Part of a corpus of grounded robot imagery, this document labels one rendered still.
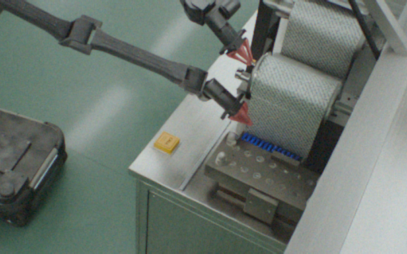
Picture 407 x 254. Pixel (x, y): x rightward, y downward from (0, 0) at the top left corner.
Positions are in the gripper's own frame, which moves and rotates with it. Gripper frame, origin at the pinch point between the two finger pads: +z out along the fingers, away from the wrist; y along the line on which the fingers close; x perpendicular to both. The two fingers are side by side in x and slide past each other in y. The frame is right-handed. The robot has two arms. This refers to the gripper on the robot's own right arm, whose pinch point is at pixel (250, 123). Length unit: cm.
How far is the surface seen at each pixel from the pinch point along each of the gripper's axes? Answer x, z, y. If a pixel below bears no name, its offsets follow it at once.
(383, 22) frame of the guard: 70, -6, 13
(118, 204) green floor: -124, -1, -8
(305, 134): 14.3, 13.5, 0.4
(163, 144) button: -25.9, -15.2, 12.3
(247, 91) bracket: 2.6, -7.5, -7.2
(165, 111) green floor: -131, -11, -78
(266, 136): 1.1, 6.9, 0.3
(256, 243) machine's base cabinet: -12.6, 27.7, 26.2
